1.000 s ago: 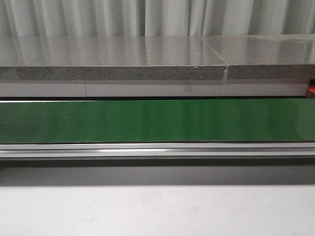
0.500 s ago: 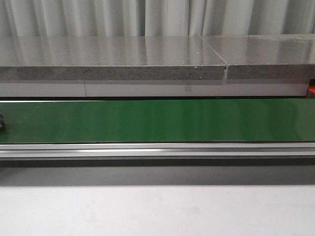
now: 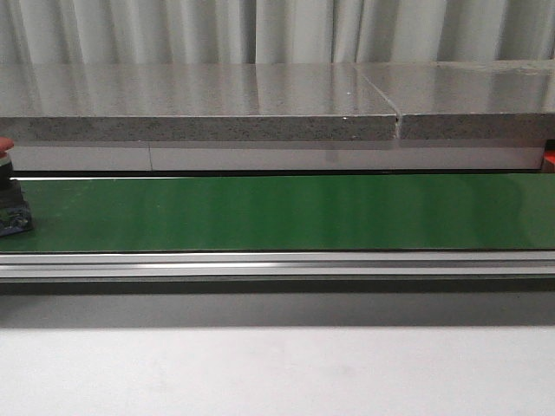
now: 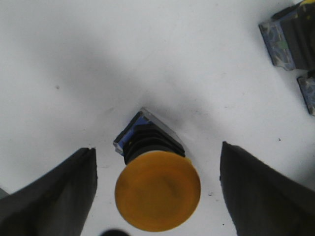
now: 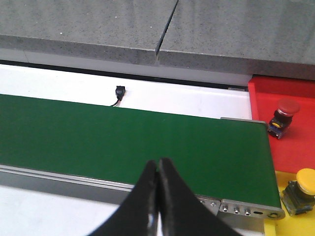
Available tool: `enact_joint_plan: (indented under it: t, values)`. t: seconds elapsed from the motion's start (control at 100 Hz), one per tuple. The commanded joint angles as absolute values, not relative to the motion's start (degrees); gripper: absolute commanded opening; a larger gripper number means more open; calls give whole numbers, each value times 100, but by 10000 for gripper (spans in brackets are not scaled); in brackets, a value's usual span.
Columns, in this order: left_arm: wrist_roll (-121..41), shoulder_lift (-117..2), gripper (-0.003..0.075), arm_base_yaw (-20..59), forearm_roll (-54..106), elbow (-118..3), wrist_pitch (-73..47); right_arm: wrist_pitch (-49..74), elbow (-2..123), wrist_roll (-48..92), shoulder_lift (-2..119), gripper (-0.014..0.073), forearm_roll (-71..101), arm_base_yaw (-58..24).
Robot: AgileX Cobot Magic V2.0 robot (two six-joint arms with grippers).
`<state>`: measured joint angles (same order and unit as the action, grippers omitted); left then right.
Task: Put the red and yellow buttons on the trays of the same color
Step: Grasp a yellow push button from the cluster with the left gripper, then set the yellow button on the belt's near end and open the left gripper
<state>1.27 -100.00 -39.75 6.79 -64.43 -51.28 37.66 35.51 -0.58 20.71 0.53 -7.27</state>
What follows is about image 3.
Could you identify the grey stone slab left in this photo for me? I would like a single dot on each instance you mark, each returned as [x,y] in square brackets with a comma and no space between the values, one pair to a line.
[192,102]

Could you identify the grey stone slab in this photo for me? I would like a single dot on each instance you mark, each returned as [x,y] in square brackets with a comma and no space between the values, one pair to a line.
[510,102]
[192,102]

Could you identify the grey stone slab right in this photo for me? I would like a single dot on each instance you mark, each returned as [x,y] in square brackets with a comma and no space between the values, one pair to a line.
[510,102]

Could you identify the green conveyor belt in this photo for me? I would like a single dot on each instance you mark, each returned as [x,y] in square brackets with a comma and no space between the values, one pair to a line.
[491,211]

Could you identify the white base panel under slab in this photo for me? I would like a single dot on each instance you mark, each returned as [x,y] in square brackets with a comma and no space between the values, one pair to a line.
[243,156]

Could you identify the red plastic tray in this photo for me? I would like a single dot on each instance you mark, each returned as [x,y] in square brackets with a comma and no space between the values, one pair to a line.
[548,165]

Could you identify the white curtain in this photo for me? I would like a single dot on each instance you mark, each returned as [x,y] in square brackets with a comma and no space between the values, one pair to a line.
[275,31]

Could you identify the aluminium conveyor frame rail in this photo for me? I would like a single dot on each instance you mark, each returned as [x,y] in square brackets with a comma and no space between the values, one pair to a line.
[285,271]

